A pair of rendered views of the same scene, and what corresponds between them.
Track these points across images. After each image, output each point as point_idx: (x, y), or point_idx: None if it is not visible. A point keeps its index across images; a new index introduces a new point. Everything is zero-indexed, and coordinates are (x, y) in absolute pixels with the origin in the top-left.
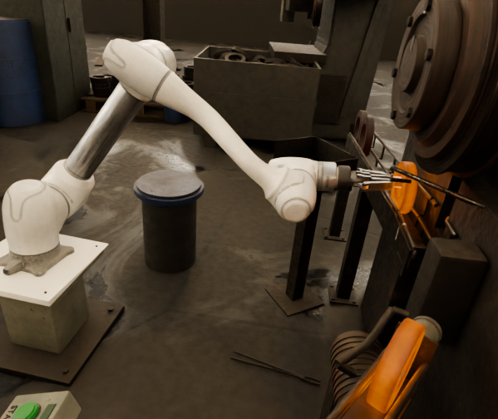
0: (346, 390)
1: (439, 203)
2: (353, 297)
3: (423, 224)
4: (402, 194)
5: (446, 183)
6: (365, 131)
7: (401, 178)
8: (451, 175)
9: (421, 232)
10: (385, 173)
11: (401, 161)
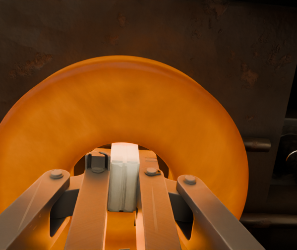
0: None
1: (258, 136)
2: None
3: (287, 217)
4: (222, 195)
5: (270, 67)
6: None
7: (134, 146)
8: None
9: (265, 244)
10: (47, 182)
11: (64, 73)
